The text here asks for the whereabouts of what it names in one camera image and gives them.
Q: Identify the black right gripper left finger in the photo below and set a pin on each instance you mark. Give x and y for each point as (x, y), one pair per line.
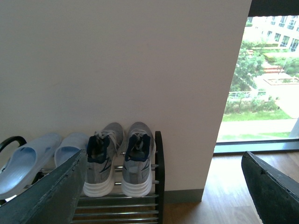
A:
(51, 200)

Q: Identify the grey knit sneaker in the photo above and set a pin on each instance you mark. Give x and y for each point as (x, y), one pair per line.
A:
(136, 170)
(101, 151)

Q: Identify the light blue slipper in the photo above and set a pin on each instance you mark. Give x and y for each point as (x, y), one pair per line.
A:
(70, 145)
(26, 162)

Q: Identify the black metal shoe rack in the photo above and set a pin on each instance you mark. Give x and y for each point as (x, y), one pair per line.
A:
(118, 208)

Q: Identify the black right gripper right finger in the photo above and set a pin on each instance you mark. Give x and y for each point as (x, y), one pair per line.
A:
(274, 194)

